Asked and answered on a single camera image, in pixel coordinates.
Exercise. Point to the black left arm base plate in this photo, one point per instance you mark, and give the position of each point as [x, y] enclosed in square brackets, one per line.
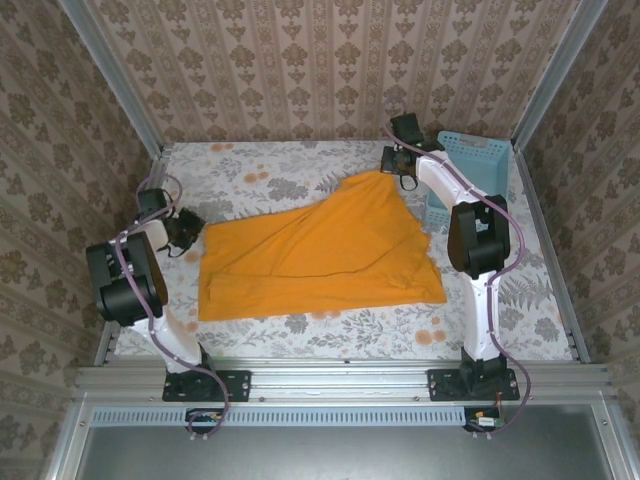
[235, 385]

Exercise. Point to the light blue plastic basket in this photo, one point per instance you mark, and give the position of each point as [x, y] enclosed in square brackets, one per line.
[480, 165]

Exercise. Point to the aluminium frame post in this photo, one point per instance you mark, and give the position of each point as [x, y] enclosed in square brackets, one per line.
[115, 85]
[555, 75]

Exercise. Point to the orange t-shirt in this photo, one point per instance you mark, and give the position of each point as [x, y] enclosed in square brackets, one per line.
[325, 250]

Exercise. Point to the aluminium mounting rail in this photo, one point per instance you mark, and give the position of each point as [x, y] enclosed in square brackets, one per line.
[340, 380]

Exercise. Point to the floral table cover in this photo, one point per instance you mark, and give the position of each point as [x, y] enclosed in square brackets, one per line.
[380, 340]

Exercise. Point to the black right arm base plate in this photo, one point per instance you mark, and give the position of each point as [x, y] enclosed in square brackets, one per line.
[442, 385]

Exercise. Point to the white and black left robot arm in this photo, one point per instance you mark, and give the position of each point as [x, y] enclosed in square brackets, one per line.
[125, 285]

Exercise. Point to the small circuit board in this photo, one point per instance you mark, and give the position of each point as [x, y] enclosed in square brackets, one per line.
[205, 417]
[485, 420]

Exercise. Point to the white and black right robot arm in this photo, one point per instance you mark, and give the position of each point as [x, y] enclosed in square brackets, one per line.
[480, 235]

